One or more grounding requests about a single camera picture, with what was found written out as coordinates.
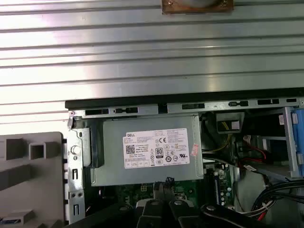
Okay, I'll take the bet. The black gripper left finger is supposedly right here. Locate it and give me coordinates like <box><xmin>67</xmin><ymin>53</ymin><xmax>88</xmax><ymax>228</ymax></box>
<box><xmin>67</xmin><ymin>181</ymin><xmax>167</xmax><ymax>228</ymax></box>

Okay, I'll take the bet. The green motherboard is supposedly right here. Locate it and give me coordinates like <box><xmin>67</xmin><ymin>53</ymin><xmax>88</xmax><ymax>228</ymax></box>
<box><xmin>85</xmin><ymin>161</ymin><xmax>238</xmax><ymax>214</ymax></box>

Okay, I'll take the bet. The yellow wire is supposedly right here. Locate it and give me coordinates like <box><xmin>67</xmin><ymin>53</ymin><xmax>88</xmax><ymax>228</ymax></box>
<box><xmin>212</xmin><ymin>121</ymin><xmax>232</xmax><ymax>152</ymax></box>

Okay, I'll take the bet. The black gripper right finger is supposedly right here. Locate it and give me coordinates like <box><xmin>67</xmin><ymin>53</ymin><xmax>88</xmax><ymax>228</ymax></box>
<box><xmin>165</xmin><ymin>181</ymin><xmax>264</xmax><ymax>228</ymax></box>

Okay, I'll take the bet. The black open PC case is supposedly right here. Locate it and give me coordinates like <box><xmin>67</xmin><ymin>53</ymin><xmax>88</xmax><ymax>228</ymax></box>
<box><xmin>64</xmin><ymin>89</ymin><xmax>304</xmax><ymax>228</ymax></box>

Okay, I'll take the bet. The metal drive cage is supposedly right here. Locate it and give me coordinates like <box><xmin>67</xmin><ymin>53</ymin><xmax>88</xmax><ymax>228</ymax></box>
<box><xmin>256</xmin><ymin>106</ymin><xmax>304</xmax><ymax>179</ymax></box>

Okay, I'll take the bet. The black cable bundle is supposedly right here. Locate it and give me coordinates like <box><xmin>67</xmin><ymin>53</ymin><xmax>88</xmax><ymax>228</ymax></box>
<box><xmin>247</xmin><ymin>179</ymin><xmax>304</xmax><ymax>221</ymax></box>

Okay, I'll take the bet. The RAM stick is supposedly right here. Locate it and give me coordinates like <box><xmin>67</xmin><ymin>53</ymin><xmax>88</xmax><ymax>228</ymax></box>
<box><xmin>213</xmin><ymin>175</ymin><xmax>220</xmax><ymax>205</ymax></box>

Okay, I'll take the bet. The grey parts rack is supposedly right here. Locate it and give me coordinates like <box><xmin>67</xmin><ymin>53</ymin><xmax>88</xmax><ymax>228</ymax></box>
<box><xmin>0</xmin><ymin>132</ymin><xmax>66</xmax><ymax>228</ymax></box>

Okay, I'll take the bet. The grey power supply unit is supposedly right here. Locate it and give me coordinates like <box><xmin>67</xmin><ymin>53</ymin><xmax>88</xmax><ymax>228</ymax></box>
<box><xmin>91</xmin><ymin>114</ymin><xmax>205</xmax><ymax>187</ymax></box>

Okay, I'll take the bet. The blue plastic drive bracket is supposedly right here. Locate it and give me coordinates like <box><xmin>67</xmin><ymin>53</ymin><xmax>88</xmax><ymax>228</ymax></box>
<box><xmin>290</xmin><ymin>107</ymin><xmax>304</xmax><ymax>178</ymax></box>

